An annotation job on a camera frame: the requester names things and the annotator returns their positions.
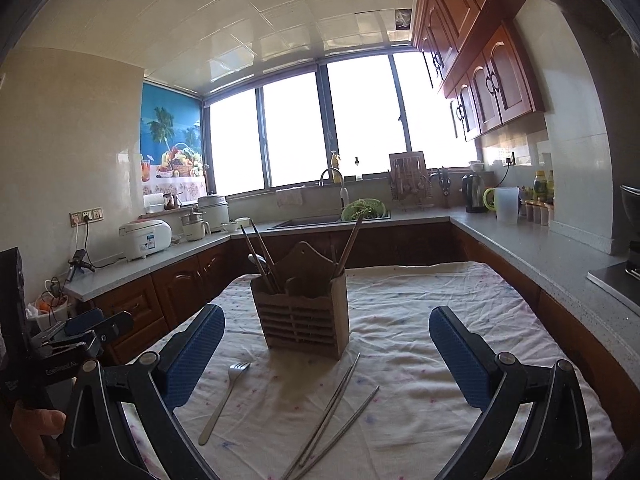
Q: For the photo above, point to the metal spoon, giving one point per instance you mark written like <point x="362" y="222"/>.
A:
<point x="256" y="260"/>

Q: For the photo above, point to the grey kitchen countertop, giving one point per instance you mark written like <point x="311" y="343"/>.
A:
<point x="525" y="250"/>

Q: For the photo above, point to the wall socket strip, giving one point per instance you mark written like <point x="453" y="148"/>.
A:
<point x="86" y="216"/>

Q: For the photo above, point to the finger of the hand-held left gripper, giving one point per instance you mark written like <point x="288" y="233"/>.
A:
<point x="117" y="322"/>
<point x="85" y="319"/>

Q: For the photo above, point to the green colander with vegetables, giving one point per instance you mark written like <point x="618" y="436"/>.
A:
<point x="365" y="208"/>

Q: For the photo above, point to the metal dish rack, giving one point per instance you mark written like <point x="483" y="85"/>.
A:
<point x="410" y="190"/>

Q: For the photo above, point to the white bagged waste bin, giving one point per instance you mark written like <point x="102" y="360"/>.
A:
<point x="45" y="315"/>

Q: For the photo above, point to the metal fork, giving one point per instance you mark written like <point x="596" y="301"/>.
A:
<point x="237" y="372"/>

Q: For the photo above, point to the kitchen sink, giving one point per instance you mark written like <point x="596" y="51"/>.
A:
<point x="310" y="222"/>

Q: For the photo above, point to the person's left hand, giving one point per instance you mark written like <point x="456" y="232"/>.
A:
<point x="37" y="430"/>

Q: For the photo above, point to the white spotted table cloth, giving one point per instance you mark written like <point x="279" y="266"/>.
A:
<point x="400" y="320"/>

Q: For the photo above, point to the wall socket with plug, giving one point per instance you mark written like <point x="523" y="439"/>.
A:
<point x="508" y="159"/>

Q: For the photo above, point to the hanging kitchen scissors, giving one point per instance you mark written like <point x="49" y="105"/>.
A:
<point x="440" y="187"/>

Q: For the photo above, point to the wooden wall cabinets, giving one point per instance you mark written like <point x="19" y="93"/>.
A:
<point x="500" y="85"/>

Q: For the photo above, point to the black phone holder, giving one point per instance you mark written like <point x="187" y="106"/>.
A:
<point x="79" y="262"/>

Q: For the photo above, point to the chrome kitchen faucet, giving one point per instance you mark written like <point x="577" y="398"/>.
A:
<point x="343" y="192"/>

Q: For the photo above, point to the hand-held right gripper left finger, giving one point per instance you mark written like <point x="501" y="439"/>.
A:
<point x="195" y="355"/>

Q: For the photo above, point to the dark electric kettle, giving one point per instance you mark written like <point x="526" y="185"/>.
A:
<point x="472" y="195"/>

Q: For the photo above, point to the kitchen window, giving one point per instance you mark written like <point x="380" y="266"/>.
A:
<point x="290" y="135"/>

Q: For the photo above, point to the white rice cooker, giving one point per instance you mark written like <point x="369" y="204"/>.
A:
<point x="145" y="240"/>

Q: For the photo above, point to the white electric steamer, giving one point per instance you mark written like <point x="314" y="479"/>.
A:
<point x="212" y="215"/>

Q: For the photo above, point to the white bowl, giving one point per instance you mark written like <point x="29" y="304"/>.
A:
<point x="476" y="167"/>

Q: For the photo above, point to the small dark bottle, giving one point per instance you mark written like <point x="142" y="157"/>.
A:
<point x="357" y="170"/>

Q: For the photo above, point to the yellow oil bottle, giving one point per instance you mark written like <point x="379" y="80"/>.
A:
<point x="550" y="185"/>
<point x="539" y="185"/>

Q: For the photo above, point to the white dish cloth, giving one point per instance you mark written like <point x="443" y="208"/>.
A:
<point x="290" y="197"/>

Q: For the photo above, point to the black cooktop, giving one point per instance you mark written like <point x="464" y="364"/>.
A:
<point x="620" y="280"/>

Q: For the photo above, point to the wooden utensil holder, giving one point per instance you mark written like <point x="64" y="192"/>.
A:
<point x="300" y="320"/>

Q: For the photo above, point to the yellow dish soap bottle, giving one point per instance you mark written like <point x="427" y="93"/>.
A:
<point x="336" y="161"/>

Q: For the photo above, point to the wooden spice jar rack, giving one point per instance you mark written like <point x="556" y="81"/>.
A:
<point x="536" y="214"/>

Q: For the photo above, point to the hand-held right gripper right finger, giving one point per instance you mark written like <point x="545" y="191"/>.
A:
<point x="460" y="355"/>

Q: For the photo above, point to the palm tree fruit poster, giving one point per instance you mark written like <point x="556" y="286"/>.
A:
<point x="170" y="120"/>

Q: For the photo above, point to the black cooking pot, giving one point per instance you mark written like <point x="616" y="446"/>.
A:
<point x="631" y="220"/>

